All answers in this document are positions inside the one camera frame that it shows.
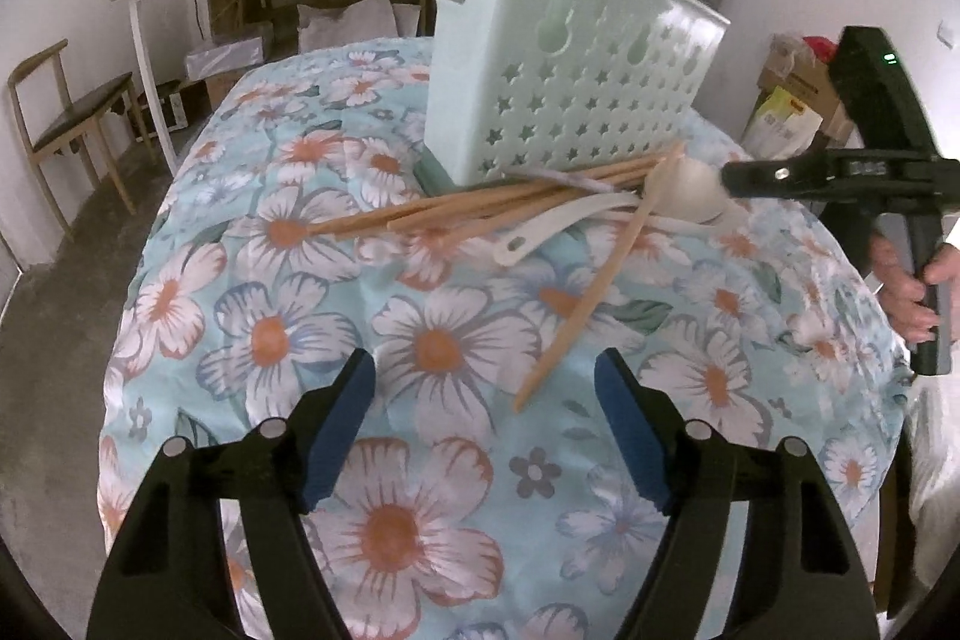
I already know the wooden chair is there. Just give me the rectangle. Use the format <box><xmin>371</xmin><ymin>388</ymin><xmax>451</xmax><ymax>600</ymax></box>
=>
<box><xmin>7</xmin><ymin>38</ymin><xmax>162</xmax><ymax>217</ymax></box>

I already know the clear plastic bag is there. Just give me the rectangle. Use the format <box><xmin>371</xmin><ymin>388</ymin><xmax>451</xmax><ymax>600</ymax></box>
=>
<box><xmin>769</xmin><ymin>32</ymin><xmax>811</xmax><ymax>71</ymax></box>

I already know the white ceramic spoon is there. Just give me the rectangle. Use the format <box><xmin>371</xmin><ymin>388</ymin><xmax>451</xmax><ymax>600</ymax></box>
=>
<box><xmin>637</xmin><ymin>211</ymin><xmax>743</xmax><ymax>234</ymax></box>
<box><xmin>491</xmin><ymin>156</ymin><xmax>734</xmax><ymax>270</ymax></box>

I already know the brown cardboard box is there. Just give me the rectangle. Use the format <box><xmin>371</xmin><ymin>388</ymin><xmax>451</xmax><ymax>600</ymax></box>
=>
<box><xmin>757</xmin><ymin>51</ymin><xmax>856</xmax><ymax>139</ymax></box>
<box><xmin>206</xmin><ymin>0</ymin><xmax>263</xmax><ymax>41</ymax></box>

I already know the person's right hand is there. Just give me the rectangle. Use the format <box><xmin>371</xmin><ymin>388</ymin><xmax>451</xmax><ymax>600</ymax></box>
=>
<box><xmin>870</xmin><ymin>235</ymin><xmax>960</xmax><ymax>345</ymax></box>

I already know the white microwave oven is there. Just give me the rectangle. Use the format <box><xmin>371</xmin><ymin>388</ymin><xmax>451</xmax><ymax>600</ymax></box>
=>
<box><xmin>131</xmin><ymin>81</ymin><xmax>188</xmax><ymax>135</ymax></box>

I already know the silver wrapped box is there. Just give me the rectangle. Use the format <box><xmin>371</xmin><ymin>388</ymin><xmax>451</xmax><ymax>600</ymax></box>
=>
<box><xmin>184</xmin><ymin>36</ymin><xmax>271</xmax><ymax>86</ymax></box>

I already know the white pillow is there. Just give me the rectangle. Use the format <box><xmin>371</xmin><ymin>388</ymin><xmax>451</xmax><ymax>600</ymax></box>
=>
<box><xmin>296</xmin><ymin>0</ymin><xmax>398</xmax><ymax>52</ymax></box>

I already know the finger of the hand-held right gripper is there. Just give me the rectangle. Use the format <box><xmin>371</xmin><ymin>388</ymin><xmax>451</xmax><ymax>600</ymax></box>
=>
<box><xmin>720</xmin><ymin>149</ymin><xmax>837</xmax><ymax>202</ymax></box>

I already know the yellow white rice bag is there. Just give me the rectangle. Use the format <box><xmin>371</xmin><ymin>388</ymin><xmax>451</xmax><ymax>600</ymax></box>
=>
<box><xmin>742</xmin><ymin>85</ymin><xmax>826</xmax><ymax>161</ymax></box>

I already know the mint green utensil holder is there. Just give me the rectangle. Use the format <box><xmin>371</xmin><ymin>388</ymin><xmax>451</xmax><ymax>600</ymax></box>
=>
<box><xmin>415</xmin><ymin>0</ymin><xmax>732</xmax><ymax>197</ymax></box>

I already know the floral tablecloth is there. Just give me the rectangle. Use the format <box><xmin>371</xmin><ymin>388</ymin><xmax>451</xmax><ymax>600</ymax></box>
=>
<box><xmin>97</xmin><ymin>36</ymin><xmax>912</xmax><ymax>640</ymax></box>

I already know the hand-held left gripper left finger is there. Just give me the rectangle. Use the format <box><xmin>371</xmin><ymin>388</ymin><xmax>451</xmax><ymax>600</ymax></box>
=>
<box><xmin>86</xmin><ymin>347</ymin><xmax>376</xmax><ymax>640</ymax></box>

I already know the silver metal spoon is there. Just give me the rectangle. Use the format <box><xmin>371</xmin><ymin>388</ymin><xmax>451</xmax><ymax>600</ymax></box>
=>
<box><xmin>502</xmin><ymin>164</ymin><xmax>623</xmax><ymax>195</ymax></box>

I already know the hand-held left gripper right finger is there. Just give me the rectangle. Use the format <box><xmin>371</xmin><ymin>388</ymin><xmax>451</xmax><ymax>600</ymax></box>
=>
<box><xmin>592</xmin><ymin>347</ymin><xmax>882</xmax><ymax>640</ymax></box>

